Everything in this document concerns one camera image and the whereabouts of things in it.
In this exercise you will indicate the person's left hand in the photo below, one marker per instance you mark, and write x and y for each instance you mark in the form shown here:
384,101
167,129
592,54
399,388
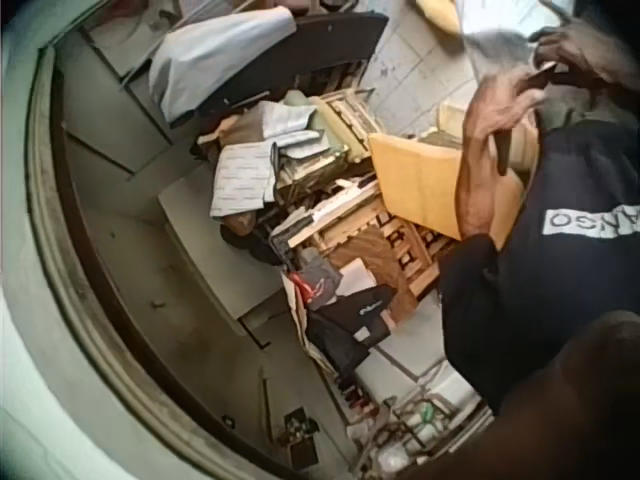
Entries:
500,107

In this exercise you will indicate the person's right hand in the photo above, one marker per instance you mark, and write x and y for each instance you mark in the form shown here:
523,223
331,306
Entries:
580,50

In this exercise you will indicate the person's right fingers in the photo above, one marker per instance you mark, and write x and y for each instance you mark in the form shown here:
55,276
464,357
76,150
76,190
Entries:
547,47

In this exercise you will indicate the person's left fingers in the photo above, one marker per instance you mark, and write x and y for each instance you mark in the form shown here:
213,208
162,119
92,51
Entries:
522,97

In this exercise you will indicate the dark slim object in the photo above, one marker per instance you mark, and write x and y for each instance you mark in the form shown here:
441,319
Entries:
542,74

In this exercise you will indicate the grey cloth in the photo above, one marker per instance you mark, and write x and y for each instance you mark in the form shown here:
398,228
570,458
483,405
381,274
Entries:
500,45

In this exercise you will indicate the yellow bag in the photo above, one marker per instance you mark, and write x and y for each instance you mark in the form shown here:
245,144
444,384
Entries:
440,14

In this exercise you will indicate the yellow manila envelope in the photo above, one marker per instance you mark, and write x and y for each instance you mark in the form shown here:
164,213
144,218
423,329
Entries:
420,175

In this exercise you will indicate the dark wooden chair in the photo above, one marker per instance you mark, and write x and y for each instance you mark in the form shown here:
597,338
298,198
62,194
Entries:
330,45

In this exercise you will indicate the wooden crate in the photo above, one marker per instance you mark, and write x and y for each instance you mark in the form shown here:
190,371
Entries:
370,245

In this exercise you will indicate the heap of papers and books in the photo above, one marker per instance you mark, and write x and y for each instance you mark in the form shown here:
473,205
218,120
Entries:
280,150

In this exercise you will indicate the grey cap with red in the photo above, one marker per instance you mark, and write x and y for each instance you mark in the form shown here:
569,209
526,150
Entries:
320,282

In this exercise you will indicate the dark garment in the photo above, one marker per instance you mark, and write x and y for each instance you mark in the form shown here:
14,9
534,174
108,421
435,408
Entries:
350,325

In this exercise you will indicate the light blue cloth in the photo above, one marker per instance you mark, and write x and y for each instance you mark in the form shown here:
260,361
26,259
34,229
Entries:
210,60

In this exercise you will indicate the small black box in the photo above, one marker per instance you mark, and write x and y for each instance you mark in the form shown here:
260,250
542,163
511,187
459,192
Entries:
299,432

